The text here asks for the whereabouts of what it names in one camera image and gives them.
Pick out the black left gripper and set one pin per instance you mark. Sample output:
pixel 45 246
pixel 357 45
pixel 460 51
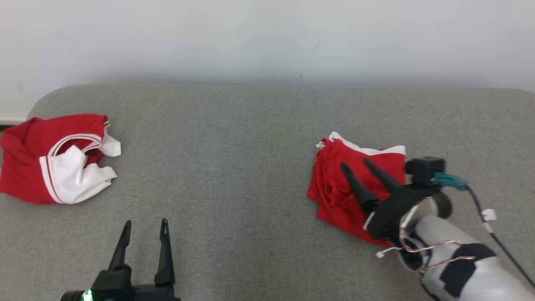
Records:
pixel 117 288

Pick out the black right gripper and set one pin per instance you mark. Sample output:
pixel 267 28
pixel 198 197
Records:
pixel 391 215

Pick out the red shorts white trim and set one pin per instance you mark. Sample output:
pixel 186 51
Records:
pixel 330 184

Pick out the red white basketball jersey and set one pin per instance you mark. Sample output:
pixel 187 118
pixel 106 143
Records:
pixel 25 159

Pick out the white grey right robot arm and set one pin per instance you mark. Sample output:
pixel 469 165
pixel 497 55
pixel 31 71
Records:
pixel 493 280

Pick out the grey fabric sofa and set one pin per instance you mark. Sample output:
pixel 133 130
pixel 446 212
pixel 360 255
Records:
pixel 230 146

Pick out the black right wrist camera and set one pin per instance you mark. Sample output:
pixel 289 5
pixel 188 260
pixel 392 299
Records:
pixel 426 169

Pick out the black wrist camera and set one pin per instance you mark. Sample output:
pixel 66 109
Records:
pixel 426 169
pixel 71 297

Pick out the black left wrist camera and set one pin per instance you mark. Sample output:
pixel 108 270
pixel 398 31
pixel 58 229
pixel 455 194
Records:
pixel 71 297

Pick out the white wall baseboard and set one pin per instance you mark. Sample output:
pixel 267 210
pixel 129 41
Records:
pixel 10 119

